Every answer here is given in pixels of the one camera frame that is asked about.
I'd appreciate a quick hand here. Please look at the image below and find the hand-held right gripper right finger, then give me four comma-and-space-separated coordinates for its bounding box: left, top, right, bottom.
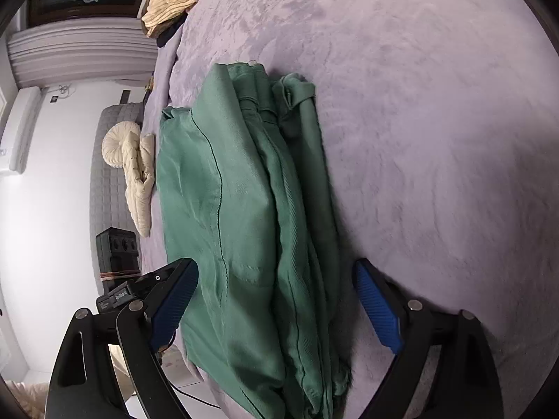
351, 257, 505, 419

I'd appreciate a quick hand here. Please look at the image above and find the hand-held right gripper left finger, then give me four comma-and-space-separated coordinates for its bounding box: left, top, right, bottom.
46, 258, 199, 419

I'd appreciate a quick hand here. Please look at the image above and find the green cotton garment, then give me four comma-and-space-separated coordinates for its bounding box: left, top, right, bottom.
156, 62, 352, 419

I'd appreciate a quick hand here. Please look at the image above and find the grey quilted headboard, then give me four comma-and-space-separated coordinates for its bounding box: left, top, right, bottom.
89, 104, 147, 271

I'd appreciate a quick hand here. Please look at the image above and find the cream knit cloth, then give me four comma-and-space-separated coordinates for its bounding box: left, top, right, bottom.
123, 133, 157, 238

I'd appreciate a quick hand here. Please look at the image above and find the round cream pillow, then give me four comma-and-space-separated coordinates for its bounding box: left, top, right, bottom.
101, 121, 143, 169

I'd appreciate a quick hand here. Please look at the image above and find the white air conditioner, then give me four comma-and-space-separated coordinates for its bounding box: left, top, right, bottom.
0, 86, 42, 175

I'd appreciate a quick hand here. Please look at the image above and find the purple plush blanket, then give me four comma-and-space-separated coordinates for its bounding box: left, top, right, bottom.
142, 0, 559, 419

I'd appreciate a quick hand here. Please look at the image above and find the white pleated curtain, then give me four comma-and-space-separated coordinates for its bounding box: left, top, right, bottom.
8, 22, 159, 89

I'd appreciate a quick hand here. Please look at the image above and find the black cloth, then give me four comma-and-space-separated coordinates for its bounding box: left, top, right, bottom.
156, 20, 186, 49

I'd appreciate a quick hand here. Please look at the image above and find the black cable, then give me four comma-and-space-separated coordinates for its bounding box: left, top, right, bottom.
168, 384, 221, 411

